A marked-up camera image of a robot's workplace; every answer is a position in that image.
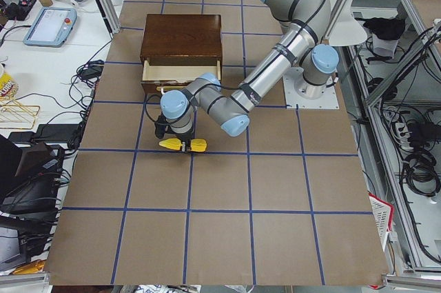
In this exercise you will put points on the white plastic chair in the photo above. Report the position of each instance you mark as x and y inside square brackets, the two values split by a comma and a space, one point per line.
[343, 29]

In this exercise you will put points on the yellow toy corn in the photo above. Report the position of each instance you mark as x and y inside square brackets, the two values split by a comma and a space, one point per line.
[197, 145]

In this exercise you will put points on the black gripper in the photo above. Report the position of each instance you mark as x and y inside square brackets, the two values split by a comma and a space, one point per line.
[185, 138]

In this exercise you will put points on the gold wire rack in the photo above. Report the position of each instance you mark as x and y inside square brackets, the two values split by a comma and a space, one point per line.
[15, 115]

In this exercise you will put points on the dark brown wooden drawer box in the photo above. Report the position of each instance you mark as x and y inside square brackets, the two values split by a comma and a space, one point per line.
[177, 48]

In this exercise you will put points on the red white plastic basket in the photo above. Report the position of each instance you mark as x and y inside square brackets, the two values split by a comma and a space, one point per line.
[383, 215]

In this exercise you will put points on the blue teach pendant near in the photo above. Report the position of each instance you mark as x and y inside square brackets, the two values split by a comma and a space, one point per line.
[51, 28]

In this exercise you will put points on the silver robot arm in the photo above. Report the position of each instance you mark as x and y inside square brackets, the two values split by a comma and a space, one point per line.
[306, 20]

